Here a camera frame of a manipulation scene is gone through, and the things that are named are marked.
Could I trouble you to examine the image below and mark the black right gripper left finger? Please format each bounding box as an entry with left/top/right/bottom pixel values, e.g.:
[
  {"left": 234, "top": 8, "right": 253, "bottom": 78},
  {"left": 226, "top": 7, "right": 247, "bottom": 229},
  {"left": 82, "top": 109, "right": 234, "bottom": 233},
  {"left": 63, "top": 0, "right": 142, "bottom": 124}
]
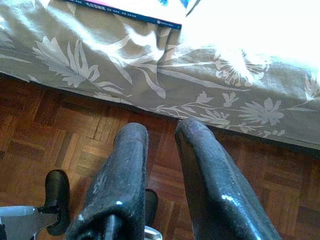
[{"left": 64, "top": 122, "right": 150, "bottom": 240}]

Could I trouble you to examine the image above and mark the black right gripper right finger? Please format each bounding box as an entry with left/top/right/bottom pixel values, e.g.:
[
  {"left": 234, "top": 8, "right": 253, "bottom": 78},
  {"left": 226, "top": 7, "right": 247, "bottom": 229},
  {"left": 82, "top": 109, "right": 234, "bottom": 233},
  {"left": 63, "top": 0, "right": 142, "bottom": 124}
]
[{"left": 174, "top": 117, "right": 283, "bottom": 240}]

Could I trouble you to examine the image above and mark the colourful manga comic book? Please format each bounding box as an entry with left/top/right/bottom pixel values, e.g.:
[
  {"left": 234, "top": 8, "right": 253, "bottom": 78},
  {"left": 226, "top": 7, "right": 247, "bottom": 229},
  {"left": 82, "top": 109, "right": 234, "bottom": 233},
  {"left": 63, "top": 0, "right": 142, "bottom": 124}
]
[{"left": 63, "top": 0, "right": 202, "bottom": 31}]

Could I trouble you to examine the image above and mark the beige floral bed sheet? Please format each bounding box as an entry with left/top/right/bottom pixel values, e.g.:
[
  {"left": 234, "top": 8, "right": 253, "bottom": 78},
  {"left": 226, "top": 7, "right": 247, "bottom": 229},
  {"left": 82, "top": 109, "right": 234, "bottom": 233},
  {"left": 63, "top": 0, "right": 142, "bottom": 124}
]
[{"left": 0, "top": 0, "right": 320, "bottom": 151}]

